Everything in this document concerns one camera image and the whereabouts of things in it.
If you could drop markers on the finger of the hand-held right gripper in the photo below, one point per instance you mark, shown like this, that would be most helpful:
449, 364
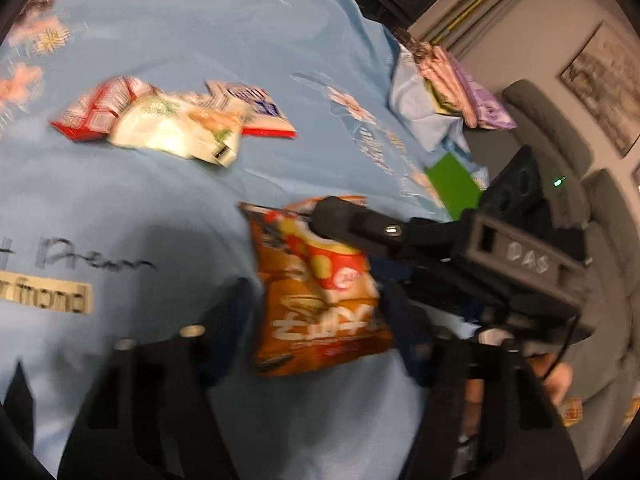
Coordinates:
450, 285
380, 230

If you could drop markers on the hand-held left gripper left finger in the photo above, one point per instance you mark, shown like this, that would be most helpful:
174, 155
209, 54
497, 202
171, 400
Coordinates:
225, 340

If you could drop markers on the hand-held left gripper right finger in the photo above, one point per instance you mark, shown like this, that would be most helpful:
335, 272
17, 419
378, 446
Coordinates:
410, 340

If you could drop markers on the green card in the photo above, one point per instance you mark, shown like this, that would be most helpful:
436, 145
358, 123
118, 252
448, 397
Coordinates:
452, 185

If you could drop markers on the orange sunflower seed packet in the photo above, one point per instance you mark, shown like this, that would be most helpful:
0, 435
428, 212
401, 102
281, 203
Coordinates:
315, 300

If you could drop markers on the red-edged snack packet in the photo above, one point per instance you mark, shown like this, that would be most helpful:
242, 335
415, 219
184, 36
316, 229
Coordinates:
255, 110

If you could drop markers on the pale green snack packet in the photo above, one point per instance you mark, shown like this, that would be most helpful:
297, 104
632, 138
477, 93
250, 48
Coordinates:
170, 130

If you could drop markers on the red crinkled snack packet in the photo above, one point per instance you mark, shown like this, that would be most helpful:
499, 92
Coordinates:
95, 110

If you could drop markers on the person's right hand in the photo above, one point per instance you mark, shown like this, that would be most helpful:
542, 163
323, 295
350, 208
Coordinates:
555, 380

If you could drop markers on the grey sofa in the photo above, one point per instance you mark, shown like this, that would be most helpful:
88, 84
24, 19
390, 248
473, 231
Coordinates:
600, 200

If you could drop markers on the blue floral bedsheet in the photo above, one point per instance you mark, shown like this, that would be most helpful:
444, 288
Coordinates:
150, 220

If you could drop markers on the purple folded cloth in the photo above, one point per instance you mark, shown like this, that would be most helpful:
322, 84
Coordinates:
485, 102

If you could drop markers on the dark patterned cloth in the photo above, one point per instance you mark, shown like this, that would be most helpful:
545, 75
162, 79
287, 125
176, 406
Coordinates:
410, 40

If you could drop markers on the yellow pipe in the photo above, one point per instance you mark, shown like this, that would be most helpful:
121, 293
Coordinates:
480, 2

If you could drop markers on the framed wall picture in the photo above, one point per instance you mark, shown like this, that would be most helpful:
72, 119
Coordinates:
605, 90

